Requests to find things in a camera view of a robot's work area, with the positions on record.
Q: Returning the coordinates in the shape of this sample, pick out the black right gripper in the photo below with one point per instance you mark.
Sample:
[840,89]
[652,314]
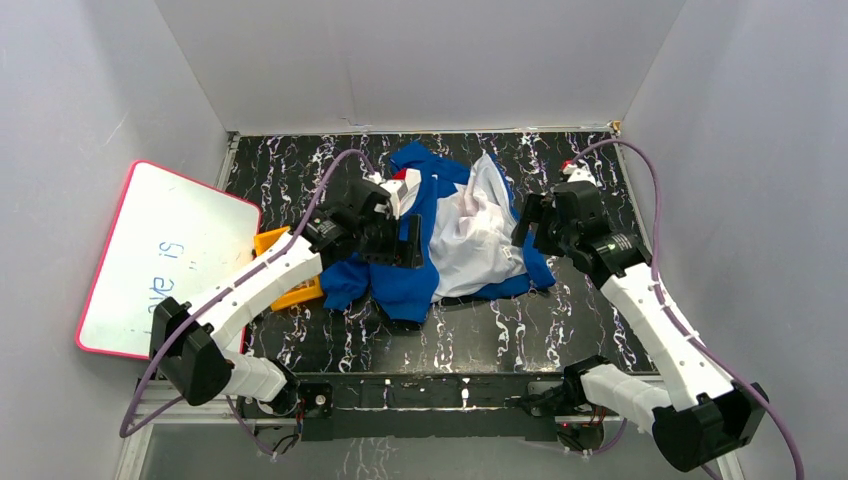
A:
[537,209]

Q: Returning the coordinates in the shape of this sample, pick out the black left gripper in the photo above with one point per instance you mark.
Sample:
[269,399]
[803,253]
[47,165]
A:
[392,242]

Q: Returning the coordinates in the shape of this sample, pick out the blue red white jacket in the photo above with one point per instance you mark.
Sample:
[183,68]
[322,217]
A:
[467,220]

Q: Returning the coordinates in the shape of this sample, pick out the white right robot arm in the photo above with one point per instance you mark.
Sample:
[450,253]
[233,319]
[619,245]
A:
[700,412]

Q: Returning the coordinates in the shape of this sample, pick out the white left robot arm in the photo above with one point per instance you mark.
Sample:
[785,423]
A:
[189,341]

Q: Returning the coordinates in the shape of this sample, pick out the orange plastic box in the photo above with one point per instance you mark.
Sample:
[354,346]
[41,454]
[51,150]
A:
[303,292]

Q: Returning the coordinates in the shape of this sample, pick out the pink-framed whiteboard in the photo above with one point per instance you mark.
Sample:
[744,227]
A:
[172,236]

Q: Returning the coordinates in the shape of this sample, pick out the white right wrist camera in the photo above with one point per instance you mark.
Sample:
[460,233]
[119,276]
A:
[572,172]

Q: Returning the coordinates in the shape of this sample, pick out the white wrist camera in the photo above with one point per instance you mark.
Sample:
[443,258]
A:
[572,172]
[402,190]

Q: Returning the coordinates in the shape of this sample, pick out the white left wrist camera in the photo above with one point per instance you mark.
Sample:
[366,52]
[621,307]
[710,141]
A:
[402,190]

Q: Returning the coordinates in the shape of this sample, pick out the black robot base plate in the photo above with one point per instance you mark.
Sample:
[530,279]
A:
[430,404]

